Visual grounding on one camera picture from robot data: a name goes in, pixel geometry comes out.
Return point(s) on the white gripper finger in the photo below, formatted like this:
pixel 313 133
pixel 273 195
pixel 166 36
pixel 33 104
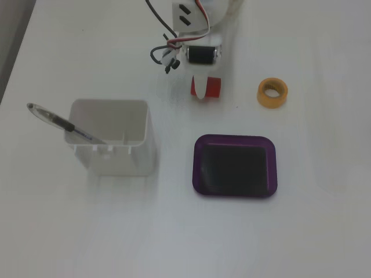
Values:
pixel 200 87
pixel 171 89

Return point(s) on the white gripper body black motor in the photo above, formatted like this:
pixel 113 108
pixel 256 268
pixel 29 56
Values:
pixel 200 54

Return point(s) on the red cube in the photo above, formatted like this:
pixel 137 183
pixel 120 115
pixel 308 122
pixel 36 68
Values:
pixel 214 87

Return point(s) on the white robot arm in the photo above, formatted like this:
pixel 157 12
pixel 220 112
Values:
pixel 220 11

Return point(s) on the yellow tape roll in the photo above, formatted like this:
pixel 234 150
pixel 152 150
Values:
pixel 272 100

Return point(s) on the purple metal tray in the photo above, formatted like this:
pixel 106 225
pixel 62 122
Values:
pixel 197 162

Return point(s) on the white plastic pen holder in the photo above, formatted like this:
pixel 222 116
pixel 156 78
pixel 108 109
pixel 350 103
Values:
pixel 127 156

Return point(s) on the clear ballpoint pen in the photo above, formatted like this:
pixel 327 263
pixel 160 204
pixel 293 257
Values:
pixel 58 119

